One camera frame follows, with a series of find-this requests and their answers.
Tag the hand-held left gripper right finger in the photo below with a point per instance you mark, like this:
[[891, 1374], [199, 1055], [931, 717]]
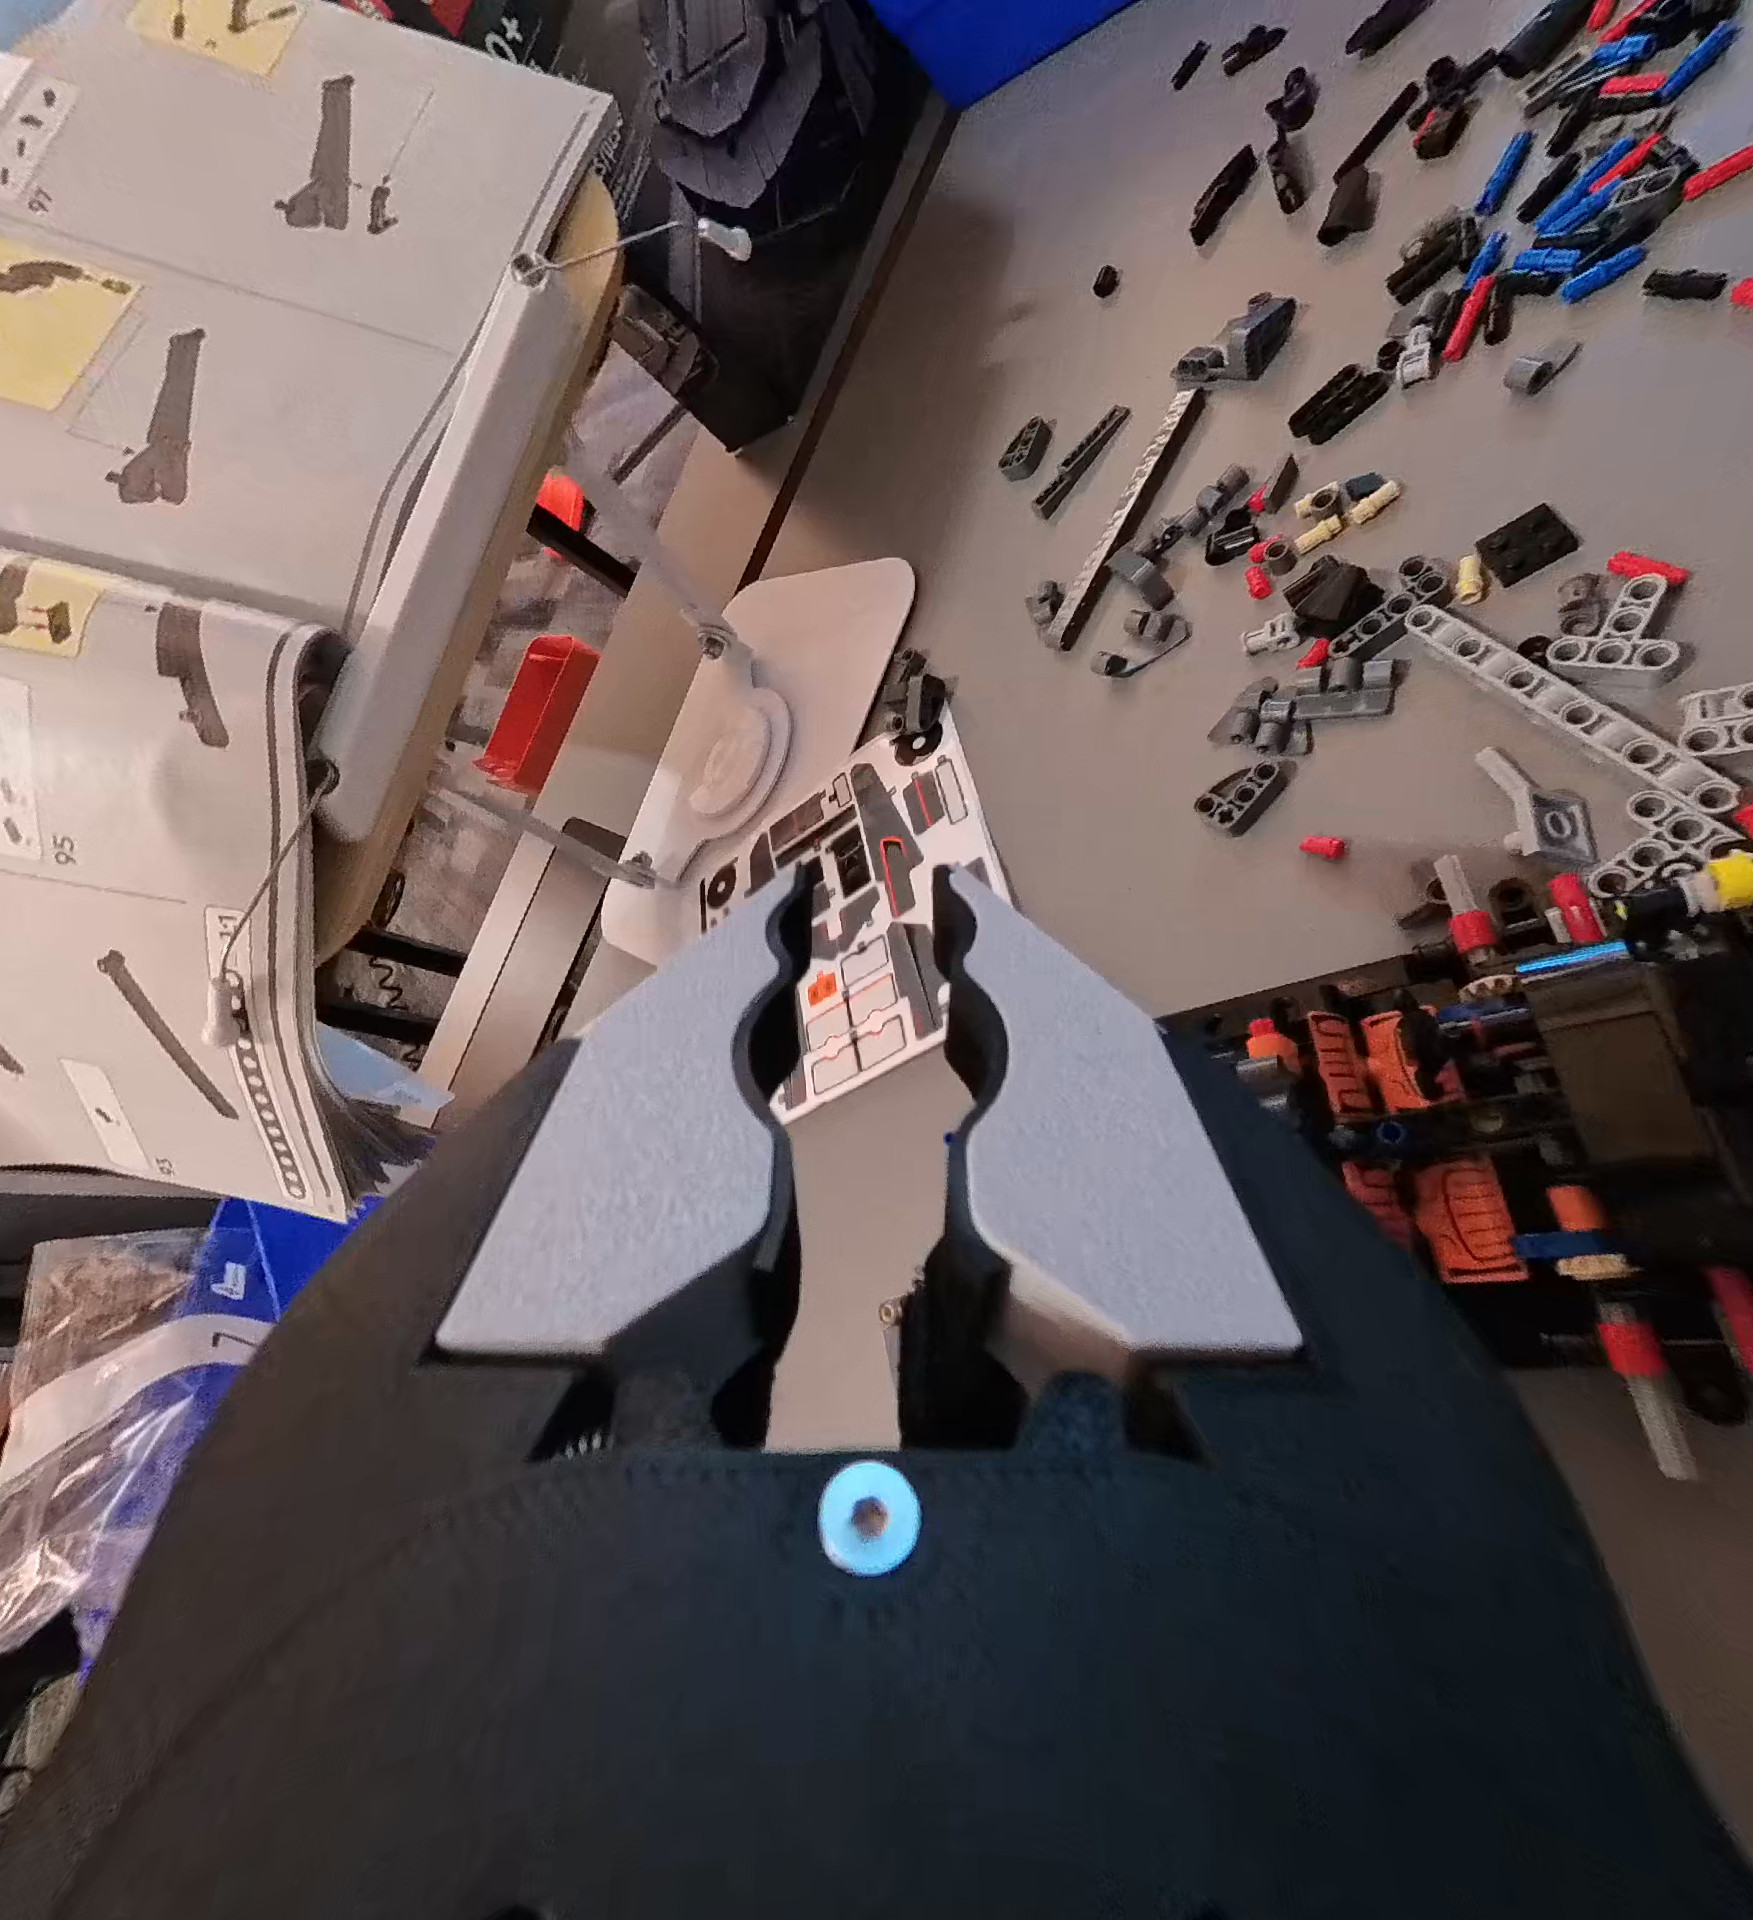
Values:
[[1117, 1184]]

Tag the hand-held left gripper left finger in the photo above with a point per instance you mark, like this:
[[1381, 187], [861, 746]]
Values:
[[621, 1184]]

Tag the pile of lego pieces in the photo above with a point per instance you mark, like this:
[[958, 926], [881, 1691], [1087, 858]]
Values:
[[1334, 397]]

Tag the lego sticker sheet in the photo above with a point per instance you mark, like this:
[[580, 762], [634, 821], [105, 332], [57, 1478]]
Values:
[[877, 1021]]

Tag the partly built lego car chassis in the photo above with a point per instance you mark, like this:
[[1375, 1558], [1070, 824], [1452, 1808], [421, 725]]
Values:
[[1567, 1079]]

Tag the long light grey lego beam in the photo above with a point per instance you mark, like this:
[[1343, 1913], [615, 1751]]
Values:
[[1551, 698]]

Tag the long dark grey lego beam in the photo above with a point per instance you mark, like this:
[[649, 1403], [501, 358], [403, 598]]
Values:
[[1135, 502]]

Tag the lego instruction booklet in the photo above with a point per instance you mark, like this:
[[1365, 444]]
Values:
[[216, 376]]

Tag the black lego box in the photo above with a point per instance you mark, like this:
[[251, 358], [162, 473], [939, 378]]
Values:
[[757, 223]]

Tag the red plastic bin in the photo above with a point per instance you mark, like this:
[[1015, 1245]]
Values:
[[557, 502], [540, 703]]

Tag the white book stand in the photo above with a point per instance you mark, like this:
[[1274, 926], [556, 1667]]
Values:
[[816, 646]]

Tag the clear plastic bag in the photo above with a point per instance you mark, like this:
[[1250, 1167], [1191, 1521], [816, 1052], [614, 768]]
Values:
[[111, 1500]]

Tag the dark grey lego bracket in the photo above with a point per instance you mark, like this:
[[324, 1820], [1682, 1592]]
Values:
[[918, 698]]

